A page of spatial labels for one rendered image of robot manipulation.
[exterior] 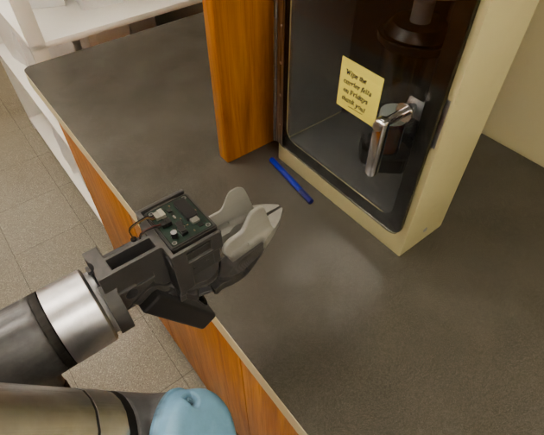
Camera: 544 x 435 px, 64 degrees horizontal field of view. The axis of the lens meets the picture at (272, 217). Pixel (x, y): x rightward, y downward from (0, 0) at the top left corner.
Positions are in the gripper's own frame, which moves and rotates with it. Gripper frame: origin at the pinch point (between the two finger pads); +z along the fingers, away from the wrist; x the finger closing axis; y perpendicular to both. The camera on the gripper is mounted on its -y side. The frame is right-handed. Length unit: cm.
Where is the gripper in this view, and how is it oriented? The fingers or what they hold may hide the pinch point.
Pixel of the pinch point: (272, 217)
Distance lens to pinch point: 50.5
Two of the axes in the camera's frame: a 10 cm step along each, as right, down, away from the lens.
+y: 0.0, -6.7, -7.4
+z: 7.9, -4.6, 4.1
